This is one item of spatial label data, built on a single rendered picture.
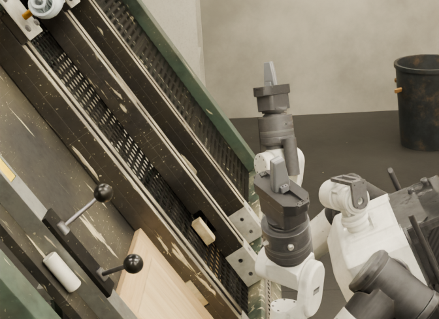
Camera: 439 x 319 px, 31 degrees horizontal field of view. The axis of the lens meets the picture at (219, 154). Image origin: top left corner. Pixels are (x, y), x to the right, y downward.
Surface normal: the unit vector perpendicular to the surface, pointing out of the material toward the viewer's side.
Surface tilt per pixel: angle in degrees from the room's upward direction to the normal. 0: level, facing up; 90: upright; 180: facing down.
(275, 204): 102
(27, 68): 90
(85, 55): 90
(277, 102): 78
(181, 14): 90
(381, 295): 68
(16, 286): 58
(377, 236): 23
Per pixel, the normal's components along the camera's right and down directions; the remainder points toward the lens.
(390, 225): -0.44, -0.85
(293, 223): 0.53, 0.42
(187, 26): -0.02, 0.34
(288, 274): -0.55, 0.54
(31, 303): 0.81, -0.54
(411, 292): 0.07, -0.29
